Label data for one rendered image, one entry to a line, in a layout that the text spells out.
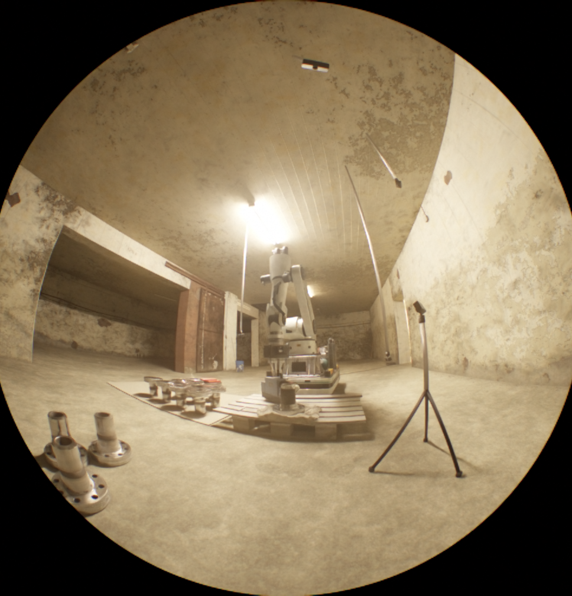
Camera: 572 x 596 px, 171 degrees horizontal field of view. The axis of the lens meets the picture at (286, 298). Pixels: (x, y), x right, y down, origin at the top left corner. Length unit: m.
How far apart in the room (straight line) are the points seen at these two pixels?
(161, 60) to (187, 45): 0.29
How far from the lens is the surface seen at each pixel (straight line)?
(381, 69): 2.51
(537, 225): 2.12
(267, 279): 2.49
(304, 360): 2.63
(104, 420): 1.16
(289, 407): 1.55
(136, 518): 0.90
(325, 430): 1.43
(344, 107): 2.49
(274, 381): 1.87
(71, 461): 0.89
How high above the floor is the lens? 0.64
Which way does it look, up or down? 17 degrees up
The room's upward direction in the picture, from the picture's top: 1 degrees counter-clockwise
